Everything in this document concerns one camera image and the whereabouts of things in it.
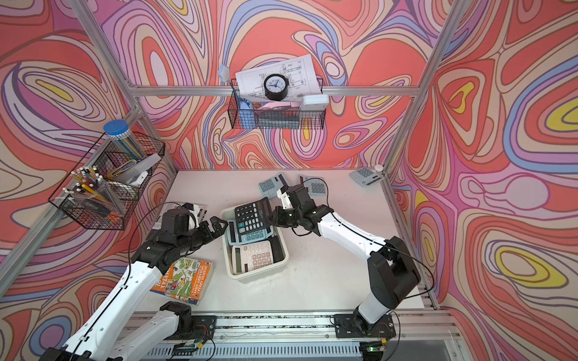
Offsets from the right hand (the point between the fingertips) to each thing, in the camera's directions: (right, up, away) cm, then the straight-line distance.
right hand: (269, 224), depth 81 cm
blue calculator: (-3, +14, +30) cm, 33 cm away
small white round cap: (+57, +25, +42) cm, 75 cm away
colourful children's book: (-29, -19, -3) cm, 35 cm away
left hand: (-16, 0, -4) cm, 17 cm away
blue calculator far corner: (+47, +20, +34) cm, 61 cm away
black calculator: (-6, +3, +1) cm, 7 cm away
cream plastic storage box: (+4, -8, +3) cm, 9 cm away
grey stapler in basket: (-42, +18, -9) cm, 47 cm away
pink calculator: (-7, -12, -1) cm, 14 cm away
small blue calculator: (-14, -6, +4) cm, 16 cm away
